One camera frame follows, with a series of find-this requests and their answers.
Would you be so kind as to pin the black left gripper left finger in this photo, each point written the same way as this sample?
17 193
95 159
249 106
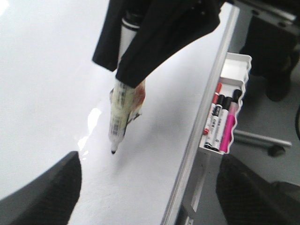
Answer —
47 200

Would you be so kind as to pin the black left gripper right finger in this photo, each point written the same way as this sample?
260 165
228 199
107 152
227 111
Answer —
247 199

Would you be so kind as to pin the white black whiteboard marker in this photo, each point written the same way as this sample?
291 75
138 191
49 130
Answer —
126 102

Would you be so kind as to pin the pink highlighter marker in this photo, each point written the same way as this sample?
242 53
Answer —
231 119

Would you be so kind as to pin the red capped marker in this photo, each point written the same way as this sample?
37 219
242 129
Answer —
213 104

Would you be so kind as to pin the black capped white marker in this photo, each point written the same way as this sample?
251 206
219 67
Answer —
214 122

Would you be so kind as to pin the white marker tray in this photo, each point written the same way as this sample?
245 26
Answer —
234 75

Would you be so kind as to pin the black office chair base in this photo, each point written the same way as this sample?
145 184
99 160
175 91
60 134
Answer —
273 42

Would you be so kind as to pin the grey whiteboard stand bracket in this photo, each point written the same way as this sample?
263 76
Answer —
190 201

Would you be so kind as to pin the white whiteboard with aluminium frame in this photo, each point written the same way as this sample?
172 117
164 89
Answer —
54 100

